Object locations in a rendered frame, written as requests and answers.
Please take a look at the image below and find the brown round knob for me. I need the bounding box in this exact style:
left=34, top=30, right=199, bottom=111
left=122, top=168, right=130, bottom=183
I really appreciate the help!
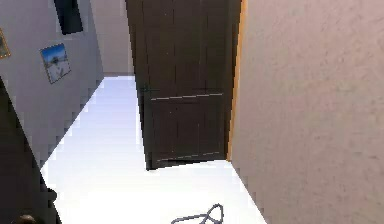
left=12, top=214, right=38, bottom=224

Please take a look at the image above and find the dark brown room door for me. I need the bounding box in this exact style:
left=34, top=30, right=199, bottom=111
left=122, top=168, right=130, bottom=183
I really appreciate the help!
left=125, top=0, right=243, bottom=171
left=0, top=76, right=63, bottom=224

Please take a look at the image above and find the orange wooden door frame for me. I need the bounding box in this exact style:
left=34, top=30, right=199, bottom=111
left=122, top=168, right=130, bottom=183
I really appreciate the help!
left=226, top=0, right=249, bottom=163

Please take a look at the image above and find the gold framed wall picture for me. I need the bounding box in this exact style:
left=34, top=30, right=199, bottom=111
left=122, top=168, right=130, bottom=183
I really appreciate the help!
left=0, top=27, right=12, bottom=61

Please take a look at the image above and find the black framed wall picture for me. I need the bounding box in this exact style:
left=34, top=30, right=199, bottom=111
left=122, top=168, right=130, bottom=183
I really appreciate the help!
left=53, top=0, right=85, bottom=36

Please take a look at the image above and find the black door handle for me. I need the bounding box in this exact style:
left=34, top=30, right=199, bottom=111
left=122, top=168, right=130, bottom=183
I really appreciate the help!
left=46, top=187, right=58, bottom=202

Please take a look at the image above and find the blue sky wall picture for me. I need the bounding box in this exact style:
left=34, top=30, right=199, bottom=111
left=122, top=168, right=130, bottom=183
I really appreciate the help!
left=39, top=42, right=72, bottom=85

